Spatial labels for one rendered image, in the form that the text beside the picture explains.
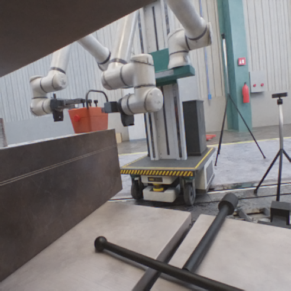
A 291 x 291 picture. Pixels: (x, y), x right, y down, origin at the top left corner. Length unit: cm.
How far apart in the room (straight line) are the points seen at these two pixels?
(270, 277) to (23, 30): 69
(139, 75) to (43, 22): 54
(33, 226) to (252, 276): 67
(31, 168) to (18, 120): 810
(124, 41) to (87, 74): 681
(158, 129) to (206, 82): 571
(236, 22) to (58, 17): 685
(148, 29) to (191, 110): 84
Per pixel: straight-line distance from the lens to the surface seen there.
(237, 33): 695
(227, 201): 90
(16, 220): 76
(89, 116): 102
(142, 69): 78
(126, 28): 100
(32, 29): 30
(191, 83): 731
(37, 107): 125
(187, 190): 160
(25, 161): 75
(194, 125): 190
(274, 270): 67
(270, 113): 819
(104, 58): 185
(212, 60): 768
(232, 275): 63
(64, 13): 26
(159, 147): 192
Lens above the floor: 72
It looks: 7 degrees down
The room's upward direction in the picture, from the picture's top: 6 degrees counter-clockwise
